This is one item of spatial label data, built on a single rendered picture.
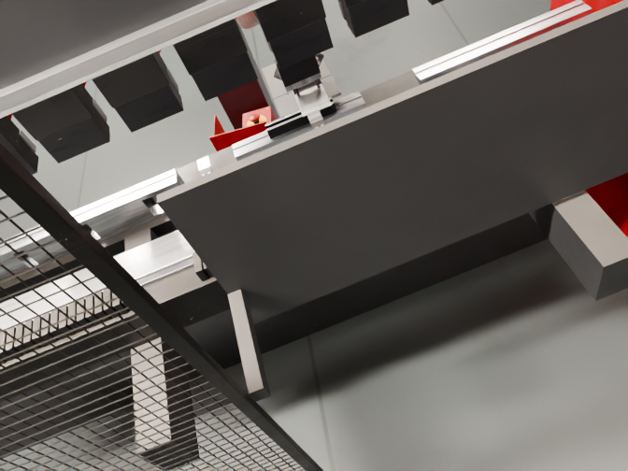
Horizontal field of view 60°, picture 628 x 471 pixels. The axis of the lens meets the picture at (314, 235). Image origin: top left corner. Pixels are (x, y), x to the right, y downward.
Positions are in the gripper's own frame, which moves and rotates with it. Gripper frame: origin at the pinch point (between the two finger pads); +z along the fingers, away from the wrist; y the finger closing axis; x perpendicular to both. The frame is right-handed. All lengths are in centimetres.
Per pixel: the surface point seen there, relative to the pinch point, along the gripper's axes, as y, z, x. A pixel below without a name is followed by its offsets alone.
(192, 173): -41.8, 9.6, 11.6
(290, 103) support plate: -6.1, 2.5, 0.7
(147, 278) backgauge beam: -54, 30, -29
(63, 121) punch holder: -57, -12, -25
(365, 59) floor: 48, -18, 179
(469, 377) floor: 17, 113, 26
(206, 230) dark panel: -30, 22, -59
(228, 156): -29.6, 9.1, 12.2
